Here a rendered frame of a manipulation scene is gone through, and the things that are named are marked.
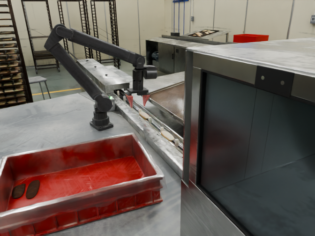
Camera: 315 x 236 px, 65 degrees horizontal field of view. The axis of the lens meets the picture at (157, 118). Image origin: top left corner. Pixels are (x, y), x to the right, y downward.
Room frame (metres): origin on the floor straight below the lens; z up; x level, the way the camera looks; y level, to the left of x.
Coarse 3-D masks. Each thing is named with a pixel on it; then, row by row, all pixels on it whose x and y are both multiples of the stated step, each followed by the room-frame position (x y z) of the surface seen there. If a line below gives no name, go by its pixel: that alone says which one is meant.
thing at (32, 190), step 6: (36, 180) 0.72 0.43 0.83; (18, 186) 0.69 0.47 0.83; (24, 186) 0.69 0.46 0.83; (30, 186) 0.69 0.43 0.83; (36, 186) 0.69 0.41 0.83; (12, 192) 0.66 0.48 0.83; (18, 192) 0.65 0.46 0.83; (30, 192) 0.65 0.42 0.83; (36, 192) 0.66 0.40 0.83; (30, 198) 0.64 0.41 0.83
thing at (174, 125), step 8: (184, 72) 2.49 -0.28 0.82; (144, 80) 2.19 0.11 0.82; (152, 80) 2.19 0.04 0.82; (160, 80) 2.18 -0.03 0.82; (168, 80) 2.17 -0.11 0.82; (176, 80) 2.17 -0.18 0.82; (152, 88) 1.91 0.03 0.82; (88, 96) 1.73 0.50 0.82; (136, 96) 1.71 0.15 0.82; (152, 104) 1.53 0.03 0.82; (152, 112) 1.38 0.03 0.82; (160, 112) 1.38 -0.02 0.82; (168, 120) 1.26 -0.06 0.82; (176, 128) 1.15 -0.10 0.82
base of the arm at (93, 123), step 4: (104, 112) 1.19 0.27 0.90; (96, 116) 1.18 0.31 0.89; (100, 116) 1.18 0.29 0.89; (104, 116) 1.19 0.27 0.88; (108, 116) 1.22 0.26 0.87; (92, 120) 1.19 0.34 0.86; (96, 120) 1.17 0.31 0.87; (100, 120) 1.17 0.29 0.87; (104, 120) 1.18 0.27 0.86; (108, 120) 1.20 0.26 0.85; (92, 124) 1.19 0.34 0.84; (96, 124) 1.17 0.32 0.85; (100, 124) 1.17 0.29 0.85; (104, 124) 1.17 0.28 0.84; (108, 124) 1.19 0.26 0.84; (112, 124) 1.19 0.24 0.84; (96, 128) 1.16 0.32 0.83; (100, 128) 1.14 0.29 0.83; (104, 128) 1.15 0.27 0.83; (108, 128) 1.17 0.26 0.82
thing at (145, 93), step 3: (138, 93) 1.25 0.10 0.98; (141, 93) 1.25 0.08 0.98; (144, 93) 1.26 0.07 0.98; (147, 93) 1.28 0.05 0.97; (144, 96) 1.31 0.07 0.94; (147, 96) 1.27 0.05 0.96; (144, 99) 1.31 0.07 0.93; (147, 99) 1.28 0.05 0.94; (144, 102) 1.29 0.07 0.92; (144, 105) 1.29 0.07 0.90
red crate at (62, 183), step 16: (112, 160) 0.85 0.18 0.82; (128, 160) 0.85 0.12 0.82; (32, 176) 0.76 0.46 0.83; (48, 176) 0.76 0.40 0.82; (64, 176) 0.75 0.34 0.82; (80, 176) 0.75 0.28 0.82; (96, 176) 0.75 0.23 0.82; (112, 176) 0.75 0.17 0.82; (128, 176) 0.75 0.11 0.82; (144, 176) 0.74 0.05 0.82; (48, 192) 0.66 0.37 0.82; (64, 192) 0.66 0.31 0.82; (144, 192) 0.59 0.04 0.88; (96, 208) 0.55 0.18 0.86; (112, 208) 0.56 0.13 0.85; (128, 208) 0.57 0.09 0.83; (32, 224) 0.48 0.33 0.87; (48, 224) 0.50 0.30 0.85; (64, 224) 0.51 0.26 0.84; (80, 224) 0.52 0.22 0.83
